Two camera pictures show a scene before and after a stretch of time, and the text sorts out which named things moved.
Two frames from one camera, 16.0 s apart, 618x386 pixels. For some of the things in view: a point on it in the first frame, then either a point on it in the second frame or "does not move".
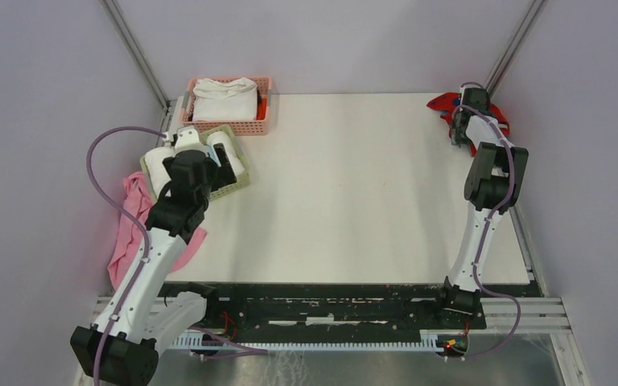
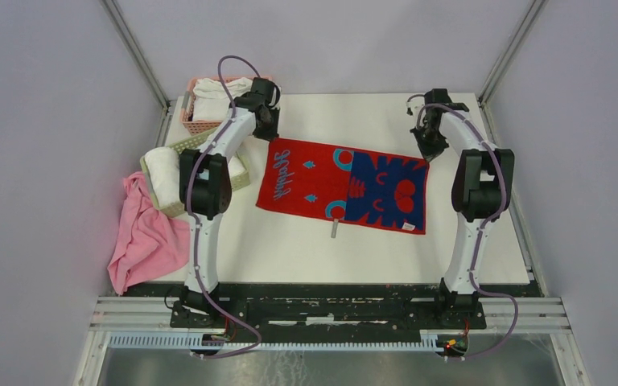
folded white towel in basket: (232, 100) does not move
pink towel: (137, 199) does not move
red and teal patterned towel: (448, 103) to (352, 185)
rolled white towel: (159, 172) does not move
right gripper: (458, 138) to (430, 153)
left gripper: (221, 174) to (270, 134)
